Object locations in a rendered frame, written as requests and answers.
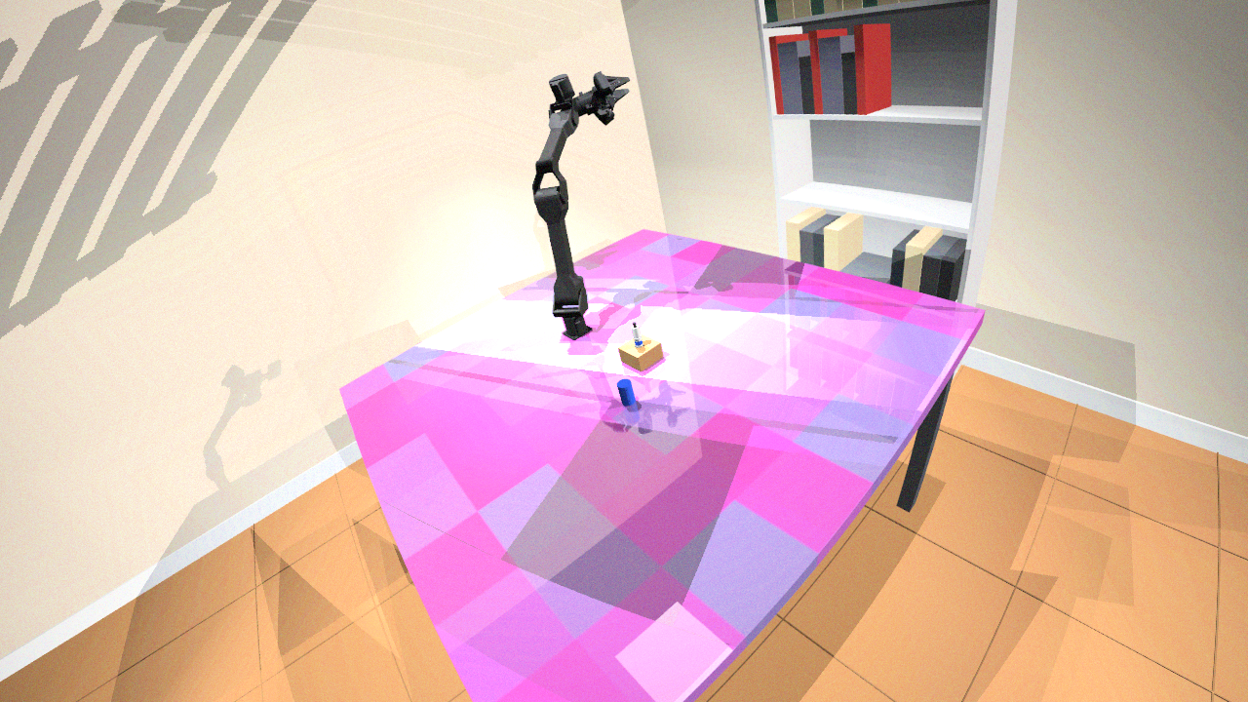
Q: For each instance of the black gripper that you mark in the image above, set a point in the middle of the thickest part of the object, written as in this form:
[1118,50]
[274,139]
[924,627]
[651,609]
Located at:
[604,88]

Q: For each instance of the dark blue cylinder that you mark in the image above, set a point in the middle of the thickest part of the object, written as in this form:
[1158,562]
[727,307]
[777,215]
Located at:
[626,392]

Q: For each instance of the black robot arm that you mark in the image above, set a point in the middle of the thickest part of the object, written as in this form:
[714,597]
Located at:
[552,202]

